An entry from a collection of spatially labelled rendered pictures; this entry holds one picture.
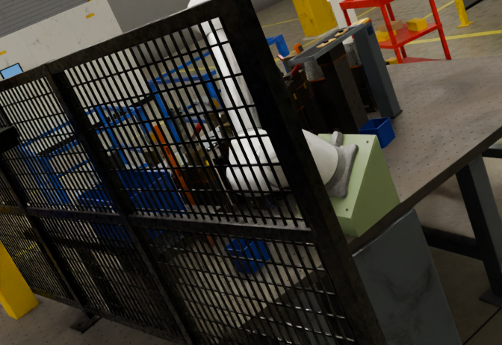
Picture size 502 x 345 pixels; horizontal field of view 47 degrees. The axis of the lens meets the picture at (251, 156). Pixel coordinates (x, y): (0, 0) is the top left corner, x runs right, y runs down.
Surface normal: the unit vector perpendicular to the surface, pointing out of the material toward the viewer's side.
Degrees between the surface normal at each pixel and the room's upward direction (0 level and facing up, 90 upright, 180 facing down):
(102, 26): 90
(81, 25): 90
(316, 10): 90
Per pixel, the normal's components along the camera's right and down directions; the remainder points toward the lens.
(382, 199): 0.56, 0.04
